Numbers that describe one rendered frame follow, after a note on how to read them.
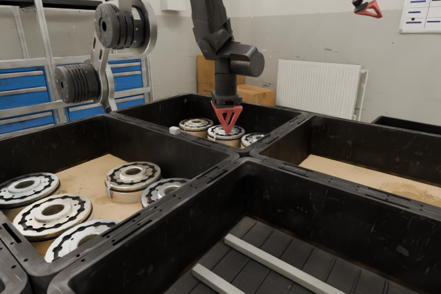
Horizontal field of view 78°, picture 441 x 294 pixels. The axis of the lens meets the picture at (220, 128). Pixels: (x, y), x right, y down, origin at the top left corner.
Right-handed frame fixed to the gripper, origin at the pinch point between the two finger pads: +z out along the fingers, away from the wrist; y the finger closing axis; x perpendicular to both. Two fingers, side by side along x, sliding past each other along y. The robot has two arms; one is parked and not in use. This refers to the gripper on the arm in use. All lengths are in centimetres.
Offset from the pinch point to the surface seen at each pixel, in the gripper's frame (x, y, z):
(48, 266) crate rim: 25, -48, -6
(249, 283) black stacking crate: 6.2, -44.6, 4.2
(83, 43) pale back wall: 105, 260, -13
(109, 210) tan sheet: 25.5, -26.9, 3.8
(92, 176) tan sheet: 31.4, -13.9, 3.8
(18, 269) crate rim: 27, -48, -6
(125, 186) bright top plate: 22.9, -24.9, 0.7
